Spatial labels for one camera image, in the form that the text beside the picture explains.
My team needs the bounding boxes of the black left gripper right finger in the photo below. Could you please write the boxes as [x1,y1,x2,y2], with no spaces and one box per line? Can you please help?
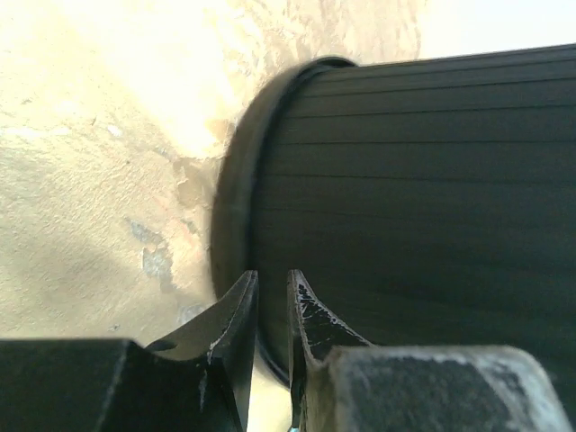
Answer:
[287,270,572,431]

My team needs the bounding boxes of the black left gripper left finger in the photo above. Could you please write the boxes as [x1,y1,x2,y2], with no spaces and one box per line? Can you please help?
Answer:
[1,271,258,431]

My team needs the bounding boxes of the large black ribbed bin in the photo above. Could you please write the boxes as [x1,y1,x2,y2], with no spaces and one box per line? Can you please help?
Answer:
[210,45,575,413]

